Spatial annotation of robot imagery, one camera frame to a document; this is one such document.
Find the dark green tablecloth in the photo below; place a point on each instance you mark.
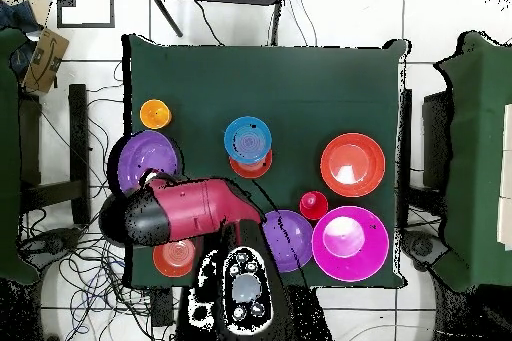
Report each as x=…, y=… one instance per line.
x=300, y=89

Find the purple bowl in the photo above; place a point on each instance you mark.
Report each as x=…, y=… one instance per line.
x=294, y=245
x=148, y=153

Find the grey pedestal foot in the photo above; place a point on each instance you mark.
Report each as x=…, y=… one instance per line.
x=424, y=246

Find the blue cloth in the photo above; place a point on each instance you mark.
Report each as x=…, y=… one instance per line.
x=18, y=17

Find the blue bowl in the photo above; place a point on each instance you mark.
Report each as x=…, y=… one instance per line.
x=248, y=139

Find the black pedestal foot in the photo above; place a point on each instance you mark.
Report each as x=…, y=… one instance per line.
x=52, y=243

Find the cardboard box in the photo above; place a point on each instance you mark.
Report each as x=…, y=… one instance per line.
x=46, y=61

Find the small orange bowl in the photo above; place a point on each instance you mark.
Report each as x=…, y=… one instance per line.
x=176, y=261
x=252, y=171

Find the pink bowl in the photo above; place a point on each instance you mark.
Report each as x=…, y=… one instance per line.
x=350, y=245

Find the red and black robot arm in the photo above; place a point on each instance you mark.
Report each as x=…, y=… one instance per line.
x=192, y=209

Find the black bench frame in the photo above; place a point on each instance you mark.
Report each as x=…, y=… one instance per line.
x=78, y=137

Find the large orange bowl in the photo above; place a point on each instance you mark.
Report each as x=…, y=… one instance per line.
x=352, y=165

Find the green cloth side table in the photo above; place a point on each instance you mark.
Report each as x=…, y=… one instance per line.
x=8, y=157
x=476, y=157

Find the white paper sheet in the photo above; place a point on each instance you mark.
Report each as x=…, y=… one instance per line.
x=507, y=177

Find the black square frame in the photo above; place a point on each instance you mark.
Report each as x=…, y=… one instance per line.
x=86, y=26

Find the red cup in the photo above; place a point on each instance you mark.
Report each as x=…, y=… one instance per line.
x=314, y=205

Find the yellow cup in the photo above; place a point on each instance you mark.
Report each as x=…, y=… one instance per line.
x=154, y=115

